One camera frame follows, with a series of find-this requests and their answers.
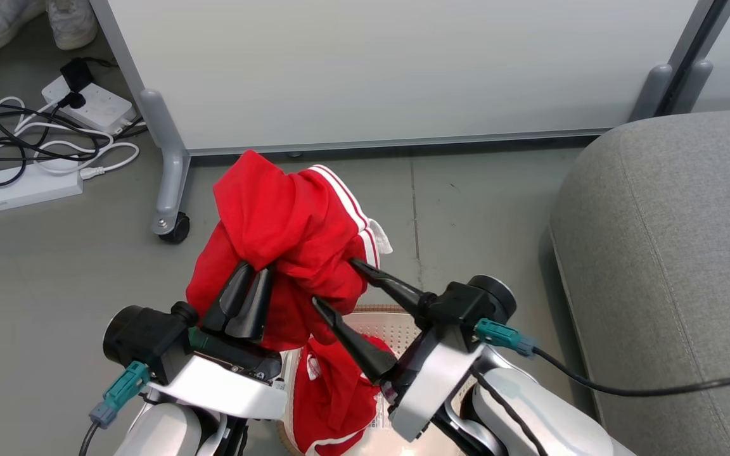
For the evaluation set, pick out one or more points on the black power adapter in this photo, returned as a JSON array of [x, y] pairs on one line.
[[76, 75]]

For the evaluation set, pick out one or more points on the cream perforated laundry basket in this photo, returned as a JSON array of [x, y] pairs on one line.
[[385, 324]]

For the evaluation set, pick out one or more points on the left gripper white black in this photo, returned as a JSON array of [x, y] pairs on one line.
[[225, 386]]

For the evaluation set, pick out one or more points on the square white power strip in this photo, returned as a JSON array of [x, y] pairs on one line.
[[102, 107]]

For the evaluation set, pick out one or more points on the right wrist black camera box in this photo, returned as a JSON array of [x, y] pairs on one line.
[[466, 304]]

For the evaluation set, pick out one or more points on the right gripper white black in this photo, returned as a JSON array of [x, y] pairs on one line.
[[431, 386]]

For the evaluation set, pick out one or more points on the white power adapter box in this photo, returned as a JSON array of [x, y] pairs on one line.
[[32, 188]]

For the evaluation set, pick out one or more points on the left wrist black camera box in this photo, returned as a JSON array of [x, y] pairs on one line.
[[143, 339]]

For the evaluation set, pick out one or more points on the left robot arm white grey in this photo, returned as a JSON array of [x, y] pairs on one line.
[[162, 430]]

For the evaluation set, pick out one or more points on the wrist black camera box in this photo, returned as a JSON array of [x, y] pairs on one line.
[[466, 304], [143, 339]]

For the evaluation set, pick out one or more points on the grey fabric sofa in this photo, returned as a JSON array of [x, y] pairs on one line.
[[669, 266]]

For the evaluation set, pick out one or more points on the white partition with caster leg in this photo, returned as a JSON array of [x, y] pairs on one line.
[[403, 63]]

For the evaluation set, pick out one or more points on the red clothing with white stripes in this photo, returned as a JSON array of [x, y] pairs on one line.
[[276, 215]]

